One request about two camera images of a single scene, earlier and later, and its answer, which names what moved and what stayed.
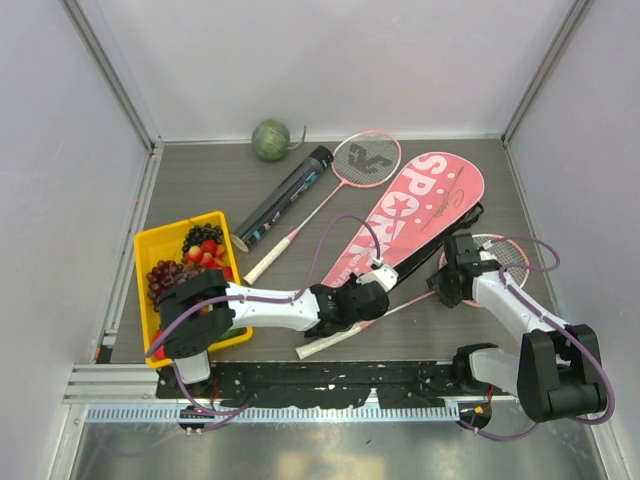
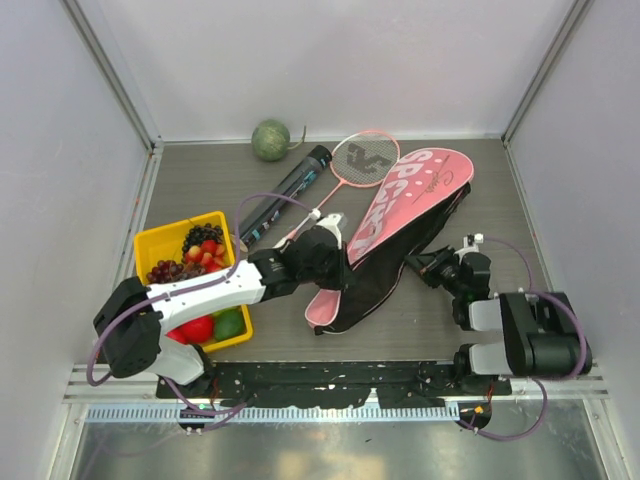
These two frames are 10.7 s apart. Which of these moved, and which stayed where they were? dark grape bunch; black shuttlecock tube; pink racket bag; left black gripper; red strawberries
Moved: pink racket bag; left black gripper
Stayed: red strawberries; dark grape bunch; black shuttlecock tube
